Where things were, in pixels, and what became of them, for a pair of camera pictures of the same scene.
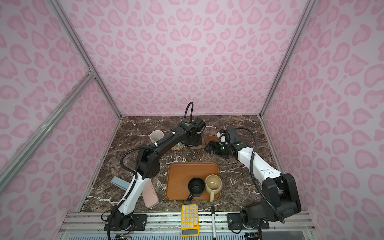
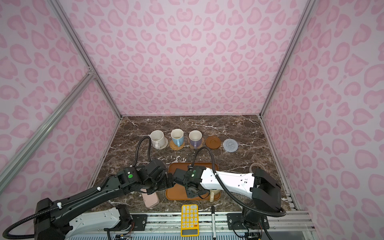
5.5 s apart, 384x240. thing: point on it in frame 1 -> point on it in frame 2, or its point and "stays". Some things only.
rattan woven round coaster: [176, 148] stays
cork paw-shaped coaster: [196, 147] stays
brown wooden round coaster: [211, 138] stays
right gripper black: [216, 150] -> [188, 194]
